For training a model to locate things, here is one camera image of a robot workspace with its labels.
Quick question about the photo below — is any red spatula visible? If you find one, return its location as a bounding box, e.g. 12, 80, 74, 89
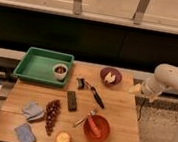
87, 115, 101, 138

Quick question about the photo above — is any bunch of dark grapes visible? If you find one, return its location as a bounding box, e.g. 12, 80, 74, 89
45, 100, 61, 136

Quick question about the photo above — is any right metal post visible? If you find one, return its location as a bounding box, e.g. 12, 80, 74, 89
133, 0, 150, 25

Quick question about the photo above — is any metal spoon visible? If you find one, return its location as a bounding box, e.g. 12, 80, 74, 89
73, 109, 97, 128

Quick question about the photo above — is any yellow round fruit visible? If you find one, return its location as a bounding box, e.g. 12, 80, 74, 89
55, 131, 72, 142

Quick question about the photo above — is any black rectangular block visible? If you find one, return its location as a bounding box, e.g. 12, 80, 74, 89
67, 91, 77, 112

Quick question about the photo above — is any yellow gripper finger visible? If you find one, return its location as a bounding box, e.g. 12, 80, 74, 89
128, 83, 142, 95

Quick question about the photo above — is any green plastic tray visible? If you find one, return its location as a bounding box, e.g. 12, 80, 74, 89
13, 47, 74, 88

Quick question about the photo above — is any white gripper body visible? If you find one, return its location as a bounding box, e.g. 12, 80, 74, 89
141, 77, 164, 96

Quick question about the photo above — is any dark red bowl with food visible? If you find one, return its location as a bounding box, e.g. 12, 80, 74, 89
100, 67, 122, 87

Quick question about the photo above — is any crumpled blue cloth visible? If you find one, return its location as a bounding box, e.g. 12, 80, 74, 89
22, 102, 44, 122

